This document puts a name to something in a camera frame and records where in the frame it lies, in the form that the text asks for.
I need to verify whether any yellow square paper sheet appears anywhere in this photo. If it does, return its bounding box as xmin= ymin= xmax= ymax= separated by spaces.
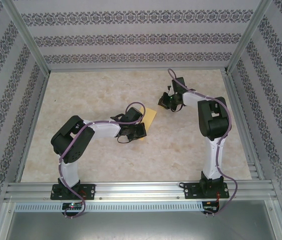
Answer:
xmin=138 ymin=106 xmax=158 ymax=142

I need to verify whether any grey sheet metal tray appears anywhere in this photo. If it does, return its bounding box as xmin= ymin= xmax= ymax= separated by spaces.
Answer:
xmin=2 ymin=211 xmax=282 ymax=240

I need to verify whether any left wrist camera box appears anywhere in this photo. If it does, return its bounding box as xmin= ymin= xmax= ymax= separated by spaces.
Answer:
xmin=125 ymin=106 xmax=143 ymax=124

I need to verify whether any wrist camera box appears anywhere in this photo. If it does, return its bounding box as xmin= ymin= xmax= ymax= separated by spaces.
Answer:
xmin=125 ymin=106 xmax=143 ymax=124
xmin=167 ymin=76 xmax=187 ymax=94

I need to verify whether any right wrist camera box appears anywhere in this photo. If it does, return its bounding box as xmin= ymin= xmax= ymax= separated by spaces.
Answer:
xmin=167 ymin=76 xmax=187 ymax=94

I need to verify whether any aluminium mounting rail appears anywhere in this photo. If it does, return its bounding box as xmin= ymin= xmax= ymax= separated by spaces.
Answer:
xmin=4 ymin=181 xmax=278 ymax=202

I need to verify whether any right aluminium side rail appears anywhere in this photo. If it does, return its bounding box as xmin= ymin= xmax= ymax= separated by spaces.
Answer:
xmin=222 ymin=71 xmax=265 ymax=181

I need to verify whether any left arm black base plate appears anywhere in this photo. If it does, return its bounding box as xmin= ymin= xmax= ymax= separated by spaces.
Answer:
xmin=51 ymin=183 xmax=96 ymax=201

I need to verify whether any slotted grey cable duct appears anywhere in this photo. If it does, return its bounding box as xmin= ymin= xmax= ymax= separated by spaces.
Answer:
xmin=14 ymin=201 xmax=204 ymax=212

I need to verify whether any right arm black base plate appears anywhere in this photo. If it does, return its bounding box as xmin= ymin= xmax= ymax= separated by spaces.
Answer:
xmin=183 ymin=181 xmax=230 ymax=200

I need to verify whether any right aluminium frame post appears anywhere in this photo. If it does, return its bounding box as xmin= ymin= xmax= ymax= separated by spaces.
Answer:
xmin=224 ymin=0 xmax=273 ymax=75

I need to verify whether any aluminium frame post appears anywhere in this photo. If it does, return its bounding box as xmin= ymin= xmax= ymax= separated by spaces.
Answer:
xmin=224 ymin=0 xmax=273 ymax=75
xmin=4 ymin=0 xmax=51 ymax=75

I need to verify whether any left aluminium frame post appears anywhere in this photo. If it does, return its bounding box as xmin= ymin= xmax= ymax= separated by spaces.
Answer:
xmin=4 ymin=0 xmax=51 ymax=75

